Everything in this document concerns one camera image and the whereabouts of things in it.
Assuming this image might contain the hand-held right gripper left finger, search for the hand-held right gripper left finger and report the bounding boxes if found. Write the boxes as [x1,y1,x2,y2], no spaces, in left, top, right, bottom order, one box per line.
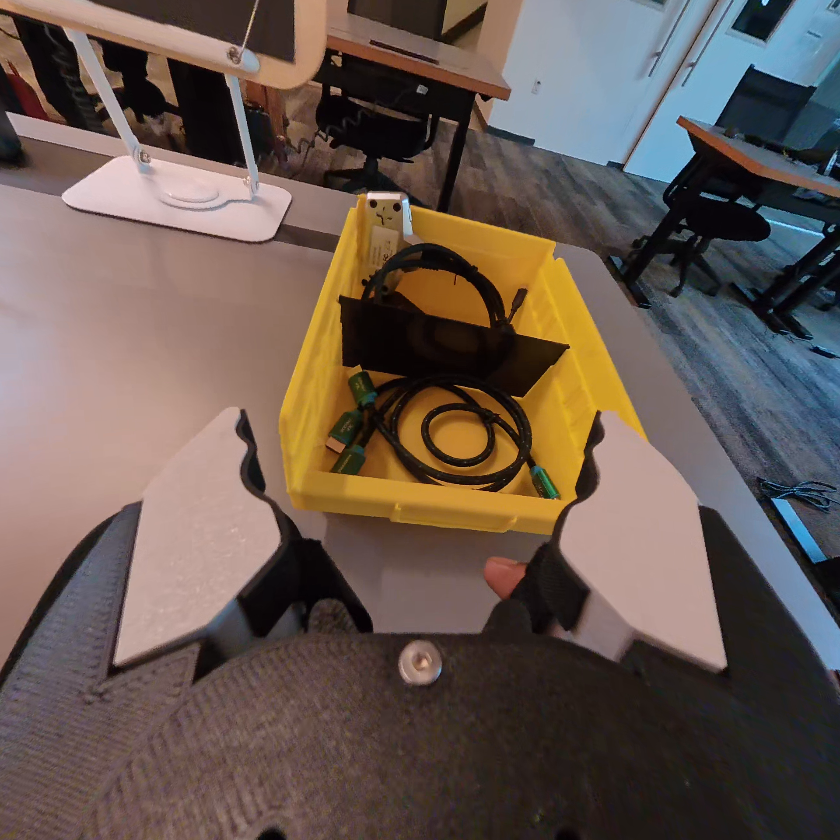
[113,406,306,669]

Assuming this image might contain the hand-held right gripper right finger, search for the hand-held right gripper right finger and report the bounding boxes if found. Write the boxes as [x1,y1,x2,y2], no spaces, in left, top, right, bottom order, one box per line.
[548,410,729,673]

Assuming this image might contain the yellow plastic bin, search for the yellow plastic bin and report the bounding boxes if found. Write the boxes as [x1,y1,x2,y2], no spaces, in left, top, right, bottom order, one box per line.
[279,193,647,532]

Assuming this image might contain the person's right hand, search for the person's right hand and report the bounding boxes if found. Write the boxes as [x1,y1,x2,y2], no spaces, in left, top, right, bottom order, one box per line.
[483,556,529,601]

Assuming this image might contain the black bin divider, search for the black bin divider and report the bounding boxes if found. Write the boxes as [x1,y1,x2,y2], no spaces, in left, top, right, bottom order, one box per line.
[338,294,571,398]

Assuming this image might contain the black round stool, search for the black round stool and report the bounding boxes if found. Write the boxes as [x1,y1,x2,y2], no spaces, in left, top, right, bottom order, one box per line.
[630,193,772,298]

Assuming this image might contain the white monitor stand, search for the white monitor stand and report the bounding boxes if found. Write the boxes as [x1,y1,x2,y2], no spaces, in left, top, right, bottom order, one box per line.
[62,29,293,244]

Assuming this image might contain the silver adapter hub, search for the silver adapter hub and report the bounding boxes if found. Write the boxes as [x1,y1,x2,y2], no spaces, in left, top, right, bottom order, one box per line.
[364,192,416,280]

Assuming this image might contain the white double door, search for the white double door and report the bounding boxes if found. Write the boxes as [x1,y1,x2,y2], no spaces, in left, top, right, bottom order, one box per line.
[623,0,739,181]

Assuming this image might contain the black office chair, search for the black office chair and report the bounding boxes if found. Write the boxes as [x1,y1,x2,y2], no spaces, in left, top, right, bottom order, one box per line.
[315,92,439,194]

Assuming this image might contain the black high-back chair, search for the black high-back chair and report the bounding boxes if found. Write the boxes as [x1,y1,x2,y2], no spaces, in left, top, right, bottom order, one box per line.
[715,64,818,142]

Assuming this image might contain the white framed monitor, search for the white framed monitor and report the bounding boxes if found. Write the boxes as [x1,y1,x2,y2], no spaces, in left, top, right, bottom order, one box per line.
[0,0,327,89]

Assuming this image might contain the wooden desk with black legs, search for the wooden desk with black legs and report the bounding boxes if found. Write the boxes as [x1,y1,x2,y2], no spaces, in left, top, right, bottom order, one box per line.
[314,12,511,212]

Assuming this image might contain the loose floor cables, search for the loose floor cables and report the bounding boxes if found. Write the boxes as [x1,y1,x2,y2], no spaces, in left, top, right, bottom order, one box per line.
[758,478,840,509]

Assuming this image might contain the green-plug braided hdmi cable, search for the green-plug braided hdmi cable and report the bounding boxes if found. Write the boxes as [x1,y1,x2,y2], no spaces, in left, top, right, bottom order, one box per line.
[346,371,560,500]
[326,400,506,475]

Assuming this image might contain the black coiled cable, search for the black coiled cable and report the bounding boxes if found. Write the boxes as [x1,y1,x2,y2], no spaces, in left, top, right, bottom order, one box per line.
[361,243,529,329]

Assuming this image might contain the wooden desk with black frame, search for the wooden desk with black frame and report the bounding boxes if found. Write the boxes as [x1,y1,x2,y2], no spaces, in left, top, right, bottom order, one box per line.
[610,117,840,339]

